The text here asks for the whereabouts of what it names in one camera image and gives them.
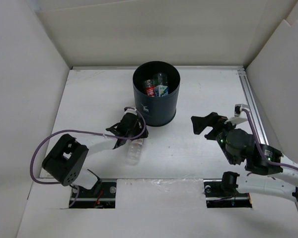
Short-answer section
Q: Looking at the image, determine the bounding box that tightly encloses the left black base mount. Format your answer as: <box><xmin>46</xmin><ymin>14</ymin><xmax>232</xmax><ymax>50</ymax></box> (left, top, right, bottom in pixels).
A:
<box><xmin>69</xmin><ymin>179</ymin><xmax>117</xmax><ymax>209</ymax></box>

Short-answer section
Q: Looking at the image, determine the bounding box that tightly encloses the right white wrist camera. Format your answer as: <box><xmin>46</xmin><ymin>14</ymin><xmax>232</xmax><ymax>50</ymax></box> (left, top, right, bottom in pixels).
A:
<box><xmin>224</xmin><ymin>104</ymin><xmax>250</xmax><ymax>125</ymax></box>

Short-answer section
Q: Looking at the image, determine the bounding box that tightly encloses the clear bottle orange blue label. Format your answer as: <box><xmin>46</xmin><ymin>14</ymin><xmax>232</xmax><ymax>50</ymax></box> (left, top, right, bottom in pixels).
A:
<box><xmin>127</xmin><ymin>138</ymin><xmax>144</xmax><ymax>165</ymax></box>

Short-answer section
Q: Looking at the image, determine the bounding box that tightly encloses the clear bottle green blue label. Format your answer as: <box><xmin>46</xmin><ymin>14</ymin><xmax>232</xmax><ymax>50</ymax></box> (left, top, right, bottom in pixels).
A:
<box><xmin>153</xmin><ymin>72</ymin><xmax>169</xmax><ymax>97</ymax></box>

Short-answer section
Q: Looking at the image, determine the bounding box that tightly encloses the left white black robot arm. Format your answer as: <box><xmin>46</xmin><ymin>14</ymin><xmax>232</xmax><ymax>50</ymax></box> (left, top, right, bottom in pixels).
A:
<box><xmin>42</xmin><ymin>110</ymin><xmax>148</xmax><ymax>197</ymax></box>

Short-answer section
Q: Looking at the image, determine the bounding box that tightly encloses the dark blue cylindrical bin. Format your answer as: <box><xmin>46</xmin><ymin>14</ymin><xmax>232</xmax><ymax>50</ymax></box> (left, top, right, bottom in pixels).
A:
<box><xmin>133</xmin><ymin>61</ymin><xmax>180</xmax><ymax>126</ymax></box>

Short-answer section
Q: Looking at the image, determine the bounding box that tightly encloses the clear bottle red label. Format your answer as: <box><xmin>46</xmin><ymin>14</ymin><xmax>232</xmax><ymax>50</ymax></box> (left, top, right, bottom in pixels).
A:
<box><xmin>143</xmin><ymin>79</ymin><xmax>154</xmax><ymax>97</ymax></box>

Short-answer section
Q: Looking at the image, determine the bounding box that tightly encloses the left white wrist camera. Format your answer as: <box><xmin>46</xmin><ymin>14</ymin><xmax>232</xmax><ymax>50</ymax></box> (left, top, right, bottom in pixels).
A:
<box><xmin>124</xmin><ymin>107</ymin><xmax>137</xmax><ymax>115</ymax></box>

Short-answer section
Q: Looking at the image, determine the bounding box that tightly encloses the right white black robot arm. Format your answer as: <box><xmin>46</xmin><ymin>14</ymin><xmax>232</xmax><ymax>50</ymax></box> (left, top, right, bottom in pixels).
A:
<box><xmin>191</xmin><ymin>113</ymin><xmax>298</xmax><ymax>203</ymax></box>

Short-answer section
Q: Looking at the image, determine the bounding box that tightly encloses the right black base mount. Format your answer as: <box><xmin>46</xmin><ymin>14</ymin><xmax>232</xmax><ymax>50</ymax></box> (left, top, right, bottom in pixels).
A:
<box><xmin>204</xmin><ymin>179</ymin><xmax>252</xmax><ymax>209</ymax></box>

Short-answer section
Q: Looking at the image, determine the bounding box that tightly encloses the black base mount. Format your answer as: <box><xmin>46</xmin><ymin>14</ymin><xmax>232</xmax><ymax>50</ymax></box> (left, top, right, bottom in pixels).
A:
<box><xmin>204</xmin><ymin>179</ymin><xmax>252</xmax><ymax>209</ymax></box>
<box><xmin>69</xmin><ymin>179</ymin><xmax>117</xmax><ymax>209</ymax></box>

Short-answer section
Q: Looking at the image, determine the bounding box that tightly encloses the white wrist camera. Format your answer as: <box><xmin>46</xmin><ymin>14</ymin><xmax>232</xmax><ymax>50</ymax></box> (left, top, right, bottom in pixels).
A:
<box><xmin>224</xmin><ymin>104</ymin><xmax>250</xmax><ymax>125</ymax></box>
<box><xmin>124</xmin><ymin>107</ymin><xmax>137</xmax><ymax>115</ymax></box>

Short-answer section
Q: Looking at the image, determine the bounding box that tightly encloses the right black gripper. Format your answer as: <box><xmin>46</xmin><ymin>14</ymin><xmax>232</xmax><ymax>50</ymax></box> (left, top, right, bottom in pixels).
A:
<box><xmin>191</xmin><ymin>112</ymin><xmax>240</xmax><ymax>164</ymax></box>

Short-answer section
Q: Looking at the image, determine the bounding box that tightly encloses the aluminium rail right side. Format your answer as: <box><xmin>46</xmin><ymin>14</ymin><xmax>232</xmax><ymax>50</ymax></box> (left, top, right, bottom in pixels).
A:
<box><xmin>237</xmin><ymin>67</ymin><xmax>269</xmax><ymax>145</ymax></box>

